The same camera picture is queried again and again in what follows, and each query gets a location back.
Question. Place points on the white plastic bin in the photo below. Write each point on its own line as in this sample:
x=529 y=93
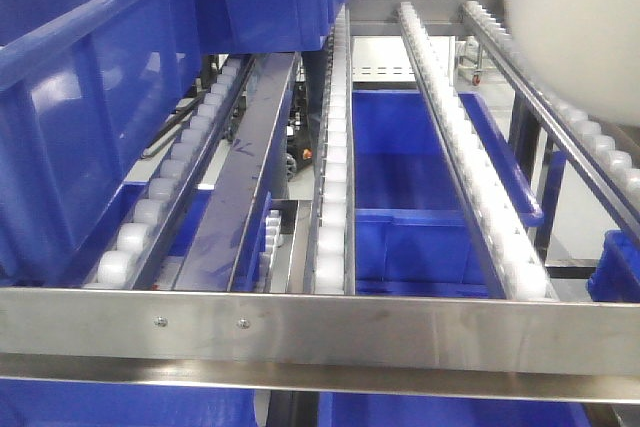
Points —
x=585 y=51

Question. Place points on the small blue bin right edge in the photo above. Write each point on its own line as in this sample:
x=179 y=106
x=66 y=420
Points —
x=616 y=278

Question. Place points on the white roller track centre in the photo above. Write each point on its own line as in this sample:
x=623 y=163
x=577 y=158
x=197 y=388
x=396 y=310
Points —
x=333 y=265

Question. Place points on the white roller track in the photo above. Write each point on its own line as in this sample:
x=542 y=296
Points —
x=604 y=147
x=134 y=255
x=333 y=265
x=510 y=265

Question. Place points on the blue crate lower level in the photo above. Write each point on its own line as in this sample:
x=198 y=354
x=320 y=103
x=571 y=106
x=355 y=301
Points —
x=411 y=233

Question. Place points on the stainless steel flow rack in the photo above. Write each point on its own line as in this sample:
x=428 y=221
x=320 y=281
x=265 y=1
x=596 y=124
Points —
x=537 y=350

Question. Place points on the white roller track left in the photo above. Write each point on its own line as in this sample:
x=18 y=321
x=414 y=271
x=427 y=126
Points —
x=134 y=255

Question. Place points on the blue crate bottom right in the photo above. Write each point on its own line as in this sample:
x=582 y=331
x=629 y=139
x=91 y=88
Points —
x=350 y=409

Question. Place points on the blue plastic crate left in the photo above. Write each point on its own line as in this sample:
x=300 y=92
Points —
x=85 y=85

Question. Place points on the white roller track far right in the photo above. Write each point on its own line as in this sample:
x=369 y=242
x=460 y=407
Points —
x=604 y=147

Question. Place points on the blue crate bottom left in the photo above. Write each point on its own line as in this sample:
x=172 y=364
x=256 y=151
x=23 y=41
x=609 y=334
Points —
x=48 y=403

